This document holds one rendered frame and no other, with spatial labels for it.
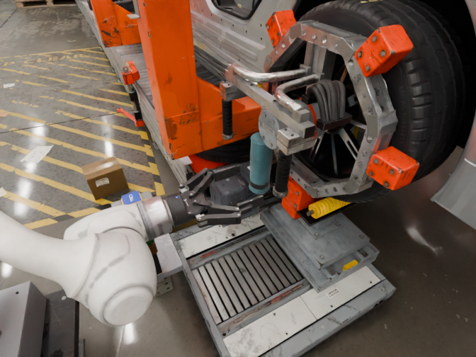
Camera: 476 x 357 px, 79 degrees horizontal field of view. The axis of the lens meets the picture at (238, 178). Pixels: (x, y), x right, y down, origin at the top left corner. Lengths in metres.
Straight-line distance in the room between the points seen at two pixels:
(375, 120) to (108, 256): 0.65
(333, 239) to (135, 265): 1.10
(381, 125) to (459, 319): 1.16
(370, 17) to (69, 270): 0.86
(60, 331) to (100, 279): 0.77
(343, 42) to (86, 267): 0.74
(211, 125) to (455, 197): 0.94
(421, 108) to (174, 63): 0.82
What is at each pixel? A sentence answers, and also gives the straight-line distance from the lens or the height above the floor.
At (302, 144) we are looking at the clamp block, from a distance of 0.73.
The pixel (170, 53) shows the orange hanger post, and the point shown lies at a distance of 1.16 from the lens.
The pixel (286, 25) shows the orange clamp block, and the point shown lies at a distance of 1.07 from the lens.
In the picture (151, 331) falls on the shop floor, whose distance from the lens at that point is 1.47.
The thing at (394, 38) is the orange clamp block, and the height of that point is 1.14.
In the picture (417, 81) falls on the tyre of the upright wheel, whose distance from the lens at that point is 0.84.
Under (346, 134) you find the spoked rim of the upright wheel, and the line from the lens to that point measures 1.03.
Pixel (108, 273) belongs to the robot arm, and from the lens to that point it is 0.48.
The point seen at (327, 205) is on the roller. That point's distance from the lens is 1.14.
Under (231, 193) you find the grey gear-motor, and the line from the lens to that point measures 1.34.
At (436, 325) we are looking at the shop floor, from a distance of 1.68.
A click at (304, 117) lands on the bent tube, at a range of 0.70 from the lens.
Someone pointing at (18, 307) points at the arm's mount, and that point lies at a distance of 1.20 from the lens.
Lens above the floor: 1.32
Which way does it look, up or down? 41 degrees down
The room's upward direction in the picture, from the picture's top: straight up
